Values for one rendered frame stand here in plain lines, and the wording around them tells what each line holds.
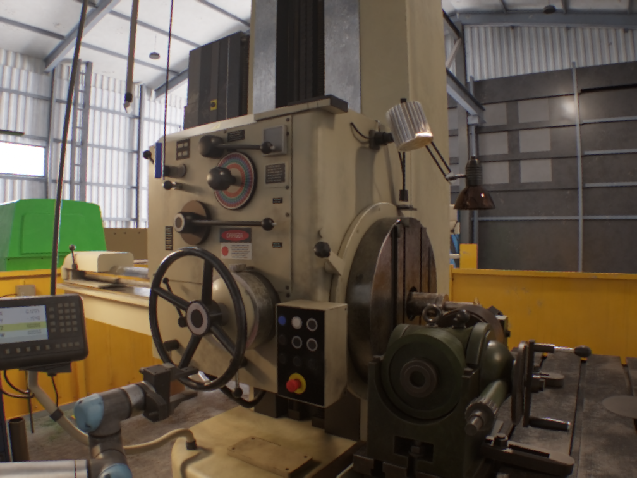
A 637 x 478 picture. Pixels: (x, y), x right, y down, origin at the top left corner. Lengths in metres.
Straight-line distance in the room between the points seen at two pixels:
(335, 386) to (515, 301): 2.48
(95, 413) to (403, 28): 1.71
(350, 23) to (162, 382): 1.62
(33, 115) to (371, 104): 13.90
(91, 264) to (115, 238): 6.86
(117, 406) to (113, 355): 3.03
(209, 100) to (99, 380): 2.57
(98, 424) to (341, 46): 1.71
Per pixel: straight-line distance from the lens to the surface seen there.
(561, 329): 3.45
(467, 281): 3.50
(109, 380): 4.12
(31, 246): 4.98
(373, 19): 2.03
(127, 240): 9.66
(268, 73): 2.27
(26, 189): 14.87
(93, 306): 2.72
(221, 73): 2.52
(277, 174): 1.25
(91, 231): 5.31
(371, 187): 1.44
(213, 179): 1.29
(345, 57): 2.02
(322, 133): 1.21
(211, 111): 2.51
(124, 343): 4.13
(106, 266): 2.63
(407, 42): 1.92
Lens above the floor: 1.51
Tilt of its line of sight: 1 degrees down
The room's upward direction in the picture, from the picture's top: straight up
